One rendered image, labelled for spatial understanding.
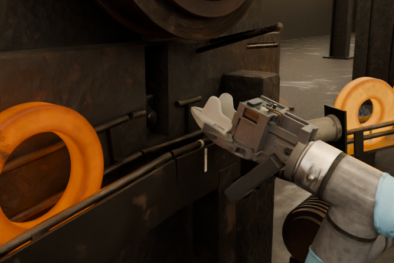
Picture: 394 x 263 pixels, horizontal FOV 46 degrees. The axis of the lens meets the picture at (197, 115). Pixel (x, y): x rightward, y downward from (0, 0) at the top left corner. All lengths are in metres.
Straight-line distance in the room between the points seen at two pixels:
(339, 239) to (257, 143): 0.17
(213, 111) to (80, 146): 0.24
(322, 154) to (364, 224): 0.11
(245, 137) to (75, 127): 0.26
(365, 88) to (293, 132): 0.40
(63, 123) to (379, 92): 0.73
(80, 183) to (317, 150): 0.33
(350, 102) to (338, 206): 0.42
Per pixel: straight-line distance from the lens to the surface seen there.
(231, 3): 0.77
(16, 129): 0.54
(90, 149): 0.61
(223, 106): 0.77
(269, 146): 0.70
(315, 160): 0.66
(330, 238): 0.69
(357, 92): 1.05
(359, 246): 0.69
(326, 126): 1.01
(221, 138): 0.71
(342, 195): 0.65
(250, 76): 0.92
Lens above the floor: 0.93
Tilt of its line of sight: 13 degrees down
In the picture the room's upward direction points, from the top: straight up
